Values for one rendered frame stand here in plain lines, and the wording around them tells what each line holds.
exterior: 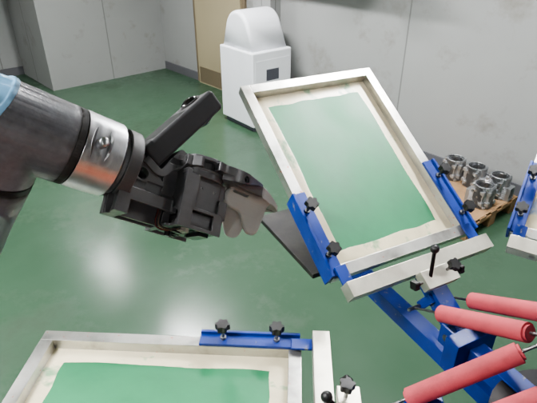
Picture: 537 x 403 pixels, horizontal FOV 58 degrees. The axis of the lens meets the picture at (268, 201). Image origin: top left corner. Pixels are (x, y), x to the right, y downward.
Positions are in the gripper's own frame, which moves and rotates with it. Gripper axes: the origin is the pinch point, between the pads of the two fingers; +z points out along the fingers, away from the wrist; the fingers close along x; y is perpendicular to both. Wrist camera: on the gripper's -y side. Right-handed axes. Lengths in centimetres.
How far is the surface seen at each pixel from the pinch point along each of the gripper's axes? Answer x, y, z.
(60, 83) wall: -639, -300, 108
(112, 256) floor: -293, -31, 101
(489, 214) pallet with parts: -126, -107, 320
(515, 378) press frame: -15, 15, 105
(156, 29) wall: -596, -431, 208
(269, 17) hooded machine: -317, -321, 219
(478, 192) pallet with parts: -128, -121, 306
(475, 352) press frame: -25, 10, 103
